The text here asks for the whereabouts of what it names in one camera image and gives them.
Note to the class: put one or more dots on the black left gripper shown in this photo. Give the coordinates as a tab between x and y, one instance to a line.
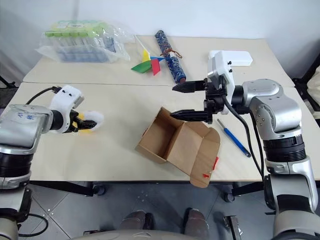
72	123

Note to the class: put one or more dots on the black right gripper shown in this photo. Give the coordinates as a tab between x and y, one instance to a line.
215	100

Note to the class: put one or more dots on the white and yellow soft toy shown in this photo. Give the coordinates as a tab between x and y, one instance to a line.
96	116

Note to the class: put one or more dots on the brown cardboard box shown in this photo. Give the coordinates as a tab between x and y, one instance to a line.
185	147

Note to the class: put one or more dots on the blue pen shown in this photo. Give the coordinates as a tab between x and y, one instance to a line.
235	138

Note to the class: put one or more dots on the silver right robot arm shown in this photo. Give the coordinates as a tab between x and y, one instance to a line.
272	100

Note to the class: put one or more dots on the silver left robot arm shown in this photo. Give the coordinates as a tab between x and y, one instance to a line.
20	125

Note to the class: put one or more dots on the blue patterned rolled scroll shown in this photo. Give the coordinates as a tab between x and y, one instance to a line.
170	57

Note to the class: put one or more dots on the colourful paper pinwheel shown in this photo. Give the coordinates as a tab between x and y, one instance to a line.
147	65

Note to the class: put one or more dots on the red tape seal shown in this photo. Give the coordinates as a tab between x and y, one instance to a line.
215	162

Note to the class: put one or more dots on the white rectangular case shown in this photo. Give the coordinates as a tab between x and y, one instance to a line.
241	58

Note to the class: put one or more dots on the black caster wheel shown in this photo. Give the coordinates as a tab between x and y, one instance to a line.
229	197
100	190

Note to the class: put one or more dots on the clear plastic bag with packs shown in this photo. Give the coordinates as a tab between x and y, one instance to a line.
82	45

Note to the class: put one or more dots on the black stand leg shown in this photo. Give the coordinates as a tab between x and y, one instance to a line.
8	82

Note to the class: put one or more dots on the dark rounded foot shape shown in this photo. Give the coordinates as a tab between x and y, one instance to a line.
196	222
136	221

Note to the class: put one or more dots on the grey robot torso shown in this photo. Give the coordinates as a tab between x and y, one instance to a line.
135	235

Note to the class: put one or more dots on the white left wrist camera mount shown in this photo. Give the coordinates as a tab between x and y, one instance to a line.
65	97

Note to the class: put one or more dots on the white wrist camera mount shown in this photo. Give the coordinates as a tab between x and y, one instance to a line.
65	97
221	65

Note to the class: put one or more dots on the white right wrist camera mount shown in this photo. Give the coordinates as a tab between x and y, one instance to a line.
221	65

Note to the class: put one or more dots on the black table leg frame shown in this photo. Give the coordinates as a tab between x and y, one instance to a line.
250	189
62	188

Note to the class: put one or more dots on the black metal bracket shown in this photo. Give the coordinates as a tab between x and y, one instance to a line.
235	227

